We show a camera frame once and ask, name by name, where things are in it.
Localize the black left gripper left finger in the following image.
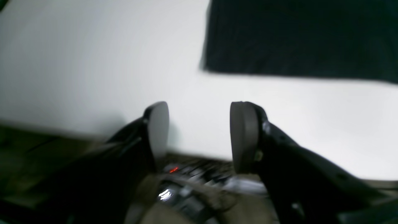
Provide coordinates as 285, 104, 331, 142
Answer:
38, 101, 169, 224

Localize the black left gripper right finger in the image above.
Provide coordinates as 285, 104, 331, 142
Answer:
230, 102, 386, 224

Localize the black T-shirt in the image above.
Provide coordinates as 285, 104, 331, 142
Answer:
203, 0, 398, 84

